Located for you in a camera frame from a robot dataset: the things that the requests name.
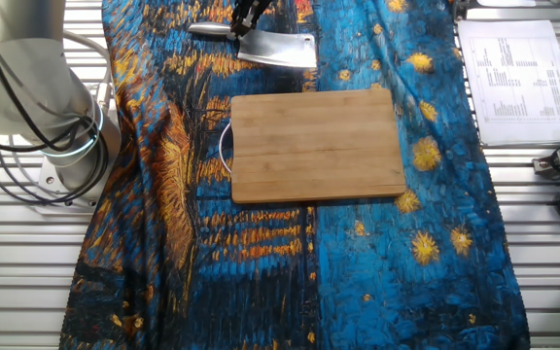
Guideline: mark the aluminium corner bracket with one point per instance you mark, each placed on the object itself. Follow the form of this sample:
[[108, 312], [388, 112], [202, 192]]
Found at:
[[461, 9]]

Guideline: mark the printed white paper sheet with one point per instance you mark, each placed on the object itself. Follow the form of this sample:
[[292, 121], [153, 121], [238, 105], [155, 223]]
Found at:
[[518, 82]]

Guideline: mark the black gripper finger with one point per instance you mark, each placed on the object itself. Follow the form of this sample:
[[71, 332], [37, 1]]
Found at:
[[238, 22], [258, 9]]

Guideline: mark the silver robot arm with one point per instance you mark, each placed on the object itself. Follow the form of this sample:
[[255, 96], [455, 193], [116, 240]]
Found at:
[[8, 97]]

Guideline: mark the steel cleaver knife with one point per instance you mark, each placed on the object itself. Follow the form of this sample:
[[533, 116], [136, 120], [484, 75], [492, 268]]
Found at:
[[280, 48]]

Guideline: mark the starry night print tablecloth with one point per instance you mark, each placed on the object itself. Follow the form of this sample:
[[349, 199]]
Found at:
[[260, 272]]

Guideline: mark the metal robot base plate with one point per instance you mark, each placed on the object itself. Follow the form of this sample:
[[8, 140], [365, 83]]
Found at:
[[49, 182]]

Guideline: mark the bamboo cutting board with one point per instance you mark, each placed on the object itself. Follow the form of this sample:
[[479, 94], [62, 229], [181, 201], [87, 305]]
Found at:
[[316, 146]]

